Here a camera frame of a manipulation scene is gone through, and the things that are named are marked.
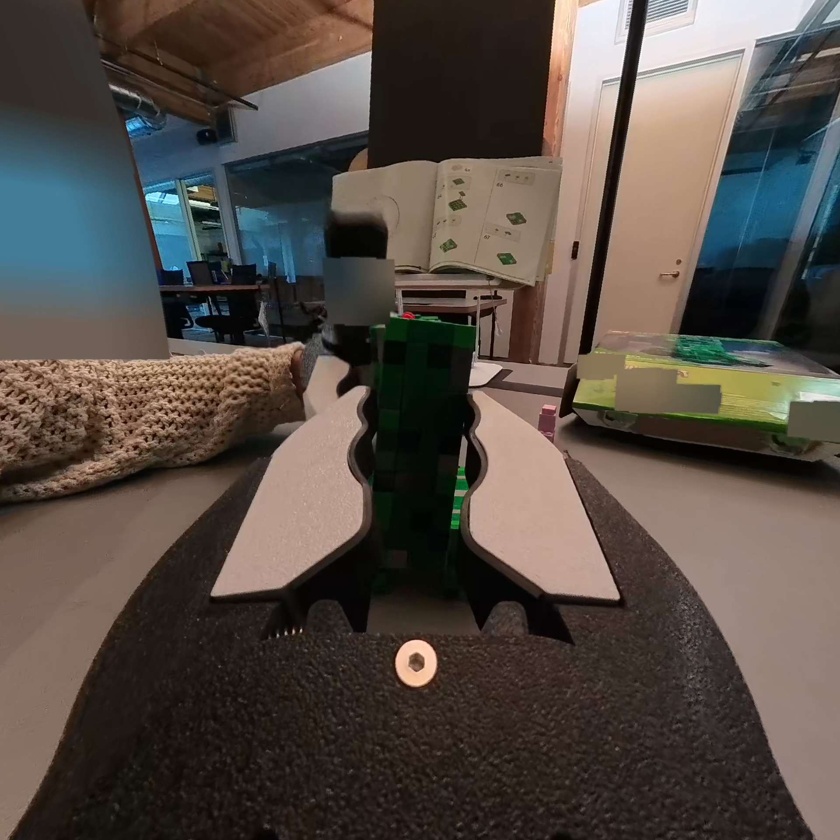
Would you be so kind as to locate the silver air duct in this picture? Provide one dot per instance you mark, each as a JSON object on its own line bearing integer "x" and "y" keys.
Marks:
{"x": 141, "y": 108}

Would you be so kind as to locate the open instruction booklet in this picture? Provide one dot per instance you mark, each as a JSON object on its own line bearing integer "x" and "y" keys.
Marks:
{"x": 485, "y": 216}

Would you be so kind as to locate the green lego creeper figure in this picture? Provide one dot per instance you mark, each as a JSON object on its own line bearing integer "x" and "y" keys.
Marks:
{"x": 433, "y": 328}

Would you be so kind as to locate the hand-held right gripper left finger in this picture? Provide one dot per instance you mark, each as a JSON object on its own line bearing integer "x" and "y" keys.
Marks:
{"x": 302, "y": 505}

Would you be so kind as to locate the green lego set box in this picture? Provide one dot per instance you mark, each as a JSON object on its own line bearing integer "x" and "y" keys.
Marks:
{"x": 709, "y": 367}

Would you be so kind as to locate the black panel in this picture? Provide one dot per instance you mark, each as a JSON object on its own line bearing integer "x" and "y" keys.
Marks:
{"x": 459, "y": 79}

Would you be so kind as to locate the wooden post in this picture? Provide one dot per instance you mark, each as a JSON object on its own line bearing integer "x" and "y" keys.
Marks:
{"x": 558, "y": 98}

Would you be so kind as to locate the pink lego pig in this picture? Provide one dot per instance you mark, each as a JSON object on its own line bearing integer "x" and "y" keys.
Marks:
{"x": 548, "y": 420}

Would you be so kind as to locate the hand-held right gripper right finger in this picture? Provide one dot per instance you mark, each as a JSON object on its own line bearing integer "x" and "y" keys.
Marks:
{"x": 538, "y": 518}

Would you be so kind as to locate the white book stand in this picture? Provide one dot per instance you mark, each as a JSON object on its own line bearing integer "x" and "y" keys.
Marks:
{"x": 453, "y": 295}

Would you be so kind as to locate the white door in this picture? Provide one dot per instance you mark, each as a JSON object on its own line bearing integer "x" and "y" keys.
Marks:
{"x": 663, "y": 197}

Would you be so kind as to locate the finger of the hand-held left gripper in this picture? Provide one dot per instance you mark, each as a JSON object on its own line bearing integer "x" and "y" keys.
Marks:
{"x": 325, "y": 387}

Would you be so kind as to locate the black office chair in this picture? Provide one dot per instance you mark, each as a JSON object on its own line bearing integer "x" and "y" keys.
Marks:
{"x": 216, "y": 295}

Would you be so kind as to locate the person's left forearm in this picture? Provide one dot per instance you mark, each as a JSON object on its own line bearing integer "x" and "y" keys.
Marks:
{"x": 131, "y": 413}

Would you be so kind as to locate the person's left hand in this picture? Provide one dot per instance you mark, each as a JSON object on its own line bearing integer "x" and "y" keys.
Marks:
{"x": 303, "y": 367}

